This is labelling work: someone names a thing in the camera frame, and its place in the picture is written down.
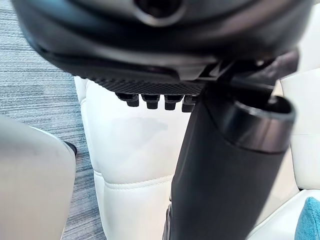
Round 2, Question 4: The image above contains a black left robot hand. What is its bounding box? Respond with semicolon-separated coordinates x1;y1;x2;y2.
11;0;314;240

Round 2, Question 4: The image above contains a white leather sofa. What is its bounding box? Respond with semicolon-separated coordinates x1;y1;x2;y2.
73;3;320;240

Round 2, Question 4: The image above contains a teal fabric cushion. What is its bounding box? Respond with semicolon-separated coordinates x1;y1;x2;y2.
294;196;320;240

